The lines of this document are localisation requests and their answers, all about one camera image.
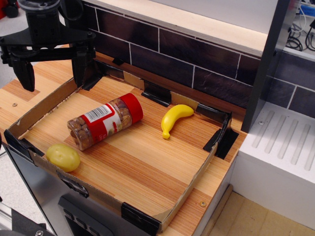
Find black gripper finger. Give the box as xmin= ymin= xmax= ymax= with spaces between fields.
xmin=71 ymin=43 xmax=95 ymax=88
xmin=11 ymin=57 xmax=35 ymax=92

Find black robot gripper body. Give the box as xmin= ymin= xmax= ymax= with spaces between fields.
xmin=0 ymin=0 xmax=95 ymax=64

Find red-lidded spice jar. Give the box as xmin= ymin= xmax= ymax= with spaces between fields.
xmin=67 ymin=93 xmax=143 ymax=150

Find cardboard fence with black tape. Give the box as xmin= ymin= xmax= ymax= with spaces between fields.
xmin=0 ymin=61 xmax=245 ymax=236

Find black office chair caster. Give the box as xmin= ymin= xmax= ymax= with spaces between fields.
xmin=0 ymin=0 xmax=19 ymax=19

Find yellow toy potato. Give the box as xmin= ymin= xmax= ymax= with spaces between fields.
xmin=46 ymin=144 xmax=81 ymax=172

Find yellow toy banana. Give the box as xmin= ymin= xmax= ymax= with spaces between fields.
xmin=161 ymin=104 xmax=194 ymax=139

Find white sink drainboard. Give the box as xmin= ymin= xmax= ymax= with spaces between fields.
xmin=231 ymin=103 xmax=315 ymax=229

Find dark grey vertical post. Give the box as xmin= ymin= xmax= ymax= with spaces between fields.
xmin=241 ymin=0 xmax=290 ymax=133

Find black cables in background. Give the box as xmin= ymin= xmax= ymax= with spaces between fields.
xmin=286 ymin=22 xmax=315 ymax=52

